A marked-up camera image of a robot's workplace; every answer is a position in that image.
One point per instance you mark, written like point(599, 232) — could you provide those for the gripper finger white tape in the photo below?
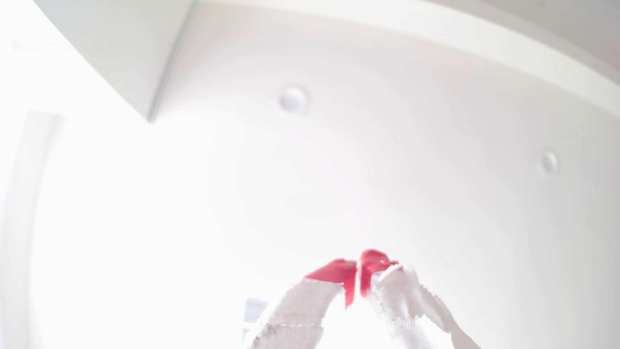
point(300, 310)
point(407, 305)

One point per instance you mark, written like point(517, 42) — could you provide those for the white ceiling air vent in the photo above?
point(254, 312)

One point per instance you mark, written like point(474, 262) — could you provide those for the round recessed ceiling light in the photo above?
point(293, 98)
point(549, 162)

